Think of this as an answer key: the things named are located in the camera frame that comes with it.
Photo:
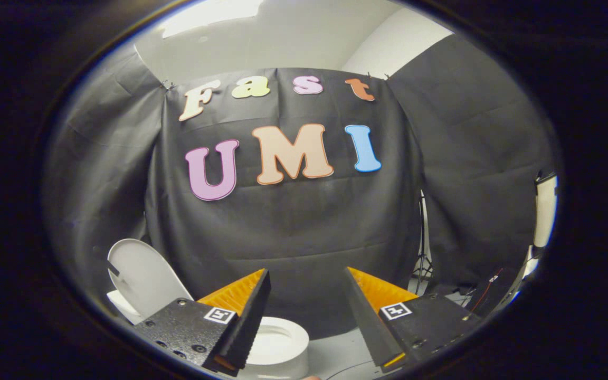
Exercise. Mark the black tripod stand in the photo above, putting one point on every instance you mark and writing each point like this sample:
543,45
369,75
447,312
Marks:
423,243

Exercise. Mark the black backdrop cloth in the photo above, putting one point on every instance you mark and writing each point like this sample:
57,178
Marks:
293,232

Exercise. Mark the white toilet lid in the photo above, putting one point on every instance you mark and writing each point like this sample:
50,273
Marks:
145,279

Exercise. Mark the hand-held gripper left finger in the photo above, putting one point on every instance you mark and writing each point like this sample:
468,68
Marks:
248,322

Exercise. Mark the white toilet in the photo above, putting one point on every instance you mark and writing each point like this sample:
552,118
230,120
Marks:
283,343

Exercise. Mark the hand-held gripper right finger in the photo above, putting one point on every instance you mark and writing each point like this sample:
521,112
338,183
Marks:
367,322

